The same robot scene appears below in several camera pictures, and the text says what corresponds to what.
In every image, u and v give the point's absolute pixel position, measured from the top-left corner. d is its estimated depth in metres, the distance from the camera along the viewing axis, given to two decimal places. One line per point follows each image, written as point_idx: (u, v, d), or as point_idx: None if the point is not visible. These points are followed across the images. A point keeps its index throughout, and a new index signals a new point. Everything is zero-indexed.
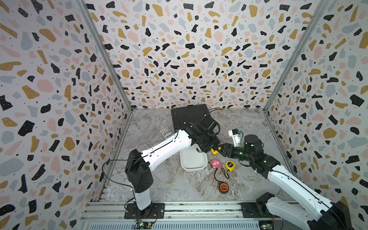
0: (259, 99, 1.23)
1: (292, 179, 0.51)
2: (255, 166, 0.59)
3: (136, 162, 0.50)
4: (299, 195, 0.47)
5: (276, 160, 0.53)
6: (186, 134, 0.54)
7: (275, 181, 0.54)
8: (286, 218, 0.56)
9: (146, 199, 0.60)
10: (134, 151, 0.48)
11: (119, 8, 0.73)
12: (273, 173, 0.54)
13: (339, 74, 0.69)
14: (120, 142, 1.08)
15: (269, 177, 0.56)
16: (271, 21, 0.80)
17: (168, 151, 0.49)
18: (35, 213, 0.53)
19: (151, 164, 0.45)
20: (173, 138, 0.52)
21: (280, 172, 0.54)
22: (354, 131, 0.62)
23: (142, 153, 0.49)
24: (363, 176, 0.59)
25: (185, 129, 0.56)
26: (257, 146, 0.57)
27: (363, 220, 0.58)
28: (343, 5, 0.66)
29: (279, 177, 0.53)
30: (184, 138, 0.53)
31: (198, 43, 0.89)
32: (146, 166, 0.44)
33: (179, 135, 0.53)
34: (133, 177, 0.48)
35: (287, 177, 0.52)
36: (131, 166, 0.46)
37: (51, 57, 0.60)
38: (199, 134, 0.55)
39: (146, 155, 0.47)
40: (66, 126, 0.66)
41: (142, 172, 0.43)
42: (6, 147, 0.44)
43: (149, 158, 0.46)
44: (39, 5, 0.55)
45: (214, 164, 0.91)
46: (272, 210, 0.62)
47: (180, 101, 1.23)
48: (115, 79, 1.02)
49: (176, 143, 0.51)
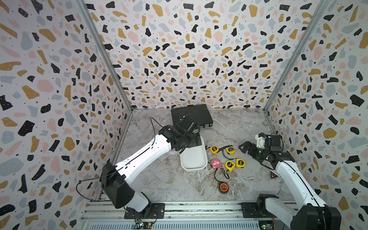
0: (259, 99, 1.23)
1: (297, 175, 0.52)
2: (267, 154, 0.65)
3: (111, 176, 0.46)
4: (295, 188, 0.48)
5: (290, 157, 0.59)
6: (164, 138, 0.51)
7: (282, 173, 0.55)
8: (281, 217, 0.54)
9: (142, 201, 0.60)
10: (108, 165, 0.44)
11: (119, 8, 0.73)
12: (281, 163, 0.56)
13: (339, 74, 0.69)
14: (120, 142, 1.08)
15: (277, 168, 0.58)
16: (271, 21, 0.80)
17: (146, 159, 0.46)
18: (35, 213, 0.53)
19: (127, 177, 0.42)
20: (150, 144, 0.49)
21: (288, 165, 0.55)
22: (354, 131, 0.62)
23: (116, 166, 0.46)
24: (364, 176, 0.59)
25: (163, 132, 0.53)
26: (273, 138, 0.64)
27: (363, 220, 0.58)
28: (343, 6, 0.66)
29: (286, 168, 0.54)
30: (163, 143, 0.50)
31: (198, 43, 0.89)
32: (122, 179, 0.41)
33: (157, 141, 0.50)
34: (110, 192, 0.44)
35: (293, 171, 0.53)
36: (107, 181, 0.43)
37: (51, 57, 0.59)
38: (178, 136, 0.52)
39: (121, 167, 0.43)
40: (66, 126, 0.66)
41: (118, 186, 0.39)
42: (5, 147, 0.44)
43: (124, 170, 0.43)
44: (39, 5, 0.55)
45: (214, 164, 0.91)
46: (270, 207, 0.63)
47: (180, 101, 1.23)
48: (115, 79, 1.02)
49: (154, 151, 0.48)
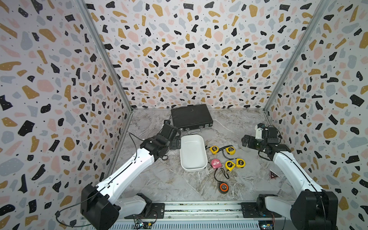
0: (259, 99, 1.23)
1: (294, 164, 0.53)
2: (264, 145, 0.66)
3: (92, 199, 0.43)
4: (293, 177, 0.49)
5: (287, 147, 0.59)
6: (147, 152, 0.51)
7: (280, 164, 0.56)
8: (284, 214, 0.53)
9: (136, 205, 0.58)
10: (87, 187, 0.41)
11: (119, 8, 0.73)
12: (278, 154, 0.57)
13: (339, 74, 0.69)
14: (120, 142, 1.08)
15: (274, 159, 0.59)
16: (271, 21, 0.80)
17: (130, 176, 0.45)
18: (35, 213, 0.53)
19: (110, 196, 0.40)
20: (133, 160, 0.49)
21: (285, 155, 0.57)
22: (354, 131, 0.62)
23: (97, 186, 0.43)
24: (363, 176, 0.59)
25: (145, 145, 0.53)
26: (270, 131, 0.64)
27: (363, 220, 0.58)
28: (343, 5, 0.66)
29: (283, 158, 0.55)
30: (146, 157, 0.50)
31: (198, 43, 0.89)
32: (106, 200, 0.39)
33: (140, 155, 0.50)
34: (92, 217, 0.41)
35: (289, 161, 0.54)
36: (87, 206, 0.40)
37: (51, 57, 0.59)
38: (160, 147, 0.53)
39: (104, 188, 0.41)
40: (66, 126, 0.66)
41: (100, 208, 0.38)
42: (6, 147, 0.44)
43: (107, 190, 0.41)
44: (39, 5, 0.55)
45: (214, 164, 0.91)
46: (270, 204, 0.63)
47: (180, 101, 1.23)
48: (115, 79, 1.02)
49: (137, 166, 0.47)
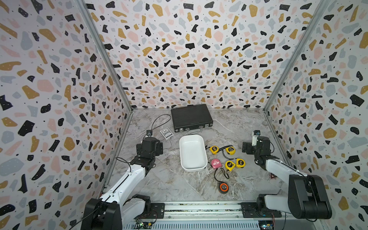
0: (259, 99, 1.23)
1: (282, 164, 0.61)
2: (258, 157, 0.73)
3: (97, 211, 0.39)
4: (284, 173, 0.54)
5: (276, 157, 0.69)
6: (138, 165, 0.59)
7: (272, 168, 0.62)
8: (284, 209, 0.53)
9: (135, 209, 0.57)
10: (90, 201, 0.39)
11: (119, 8, 0.73)
12: (268, 159, 0.66)
13: (339, 74, 0.69)
14: (120, 142, 1.08)
15: (267, 166, 0.65)
16: (271, 21, 0.80)
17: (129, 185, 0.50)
18: (35, 213, 0.53)
19: (118, 201, 0.43)
20: (129, 173, 0.55)
21: (274, 159, 0.66)
22: (354, 131, 0.62)
23: (102, 197, 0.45)
24: (363, 176, 0.59)
25: (136, 163, 0.60)
26: (265, 143, 0.70)
27: (363, 220, 0.58)
28: (343, 5, 0.66)
29: (273, 162, 0.63)
30: (139, 168, 0.57)
31: (198, 43, 0.89)
32: (115, 205, 0.42)
33: (134, 168, 0.57)
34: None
35: (278, 162, 0.62)
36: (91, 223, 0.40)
37: (51, 57, 0.59)
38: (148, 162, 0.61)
39: (109, 197, 0.44)
40: (66, 126, 0.66)
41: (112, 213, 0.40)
42: (6, 147, 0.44)
43: (113, 198, 0.44)
44: (39, 5, 0.55)
45: (214, 164, 0.91)
46: (269, 202, 0.64)
47: (180, 101, 1.23)
48: (115, 79, 1.02)
49: (133, 177, 0.53)
